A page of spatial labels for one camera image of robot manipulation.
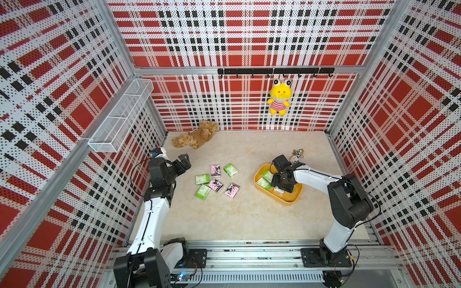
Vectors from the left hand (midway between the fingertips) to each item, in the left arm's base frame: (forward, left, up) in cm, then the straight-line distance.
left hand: (184, 159), depth 83 cm
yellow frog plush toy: (+32, -47, +14) cm, 59 cm away
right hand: (-4, -47, -18) cm, 51 cm away
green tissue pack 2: (-4, -39, -18) cm, 43 cm away
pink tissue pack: (+4, -12, -18) cm, 22 cm away
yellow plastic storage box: (-13, -48, -16) cm, 52 cm away
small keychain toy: (+17, -60, -20) cm, 66 cm away
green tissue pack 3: (+1, -41, -17) cm, 44 cm away
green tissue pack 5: (-9, -6, -18) cm, 21 cm away
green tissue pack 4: (-1, -5, -18) cm, 18 cm away
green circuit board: (-44, -3, -18) cm, 48 cm away
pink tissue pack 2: (-5, -13, -18) cm, 22 cm away
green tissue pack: (+6, -20, -18) cm, 28 cm away
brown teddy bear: (+28, -6, -8) cm, 29 cm away
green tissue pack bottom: (-8, -45, -17) cm, 49 cm away
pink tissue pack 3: (-8, -22, -17) cm, 29 cm away
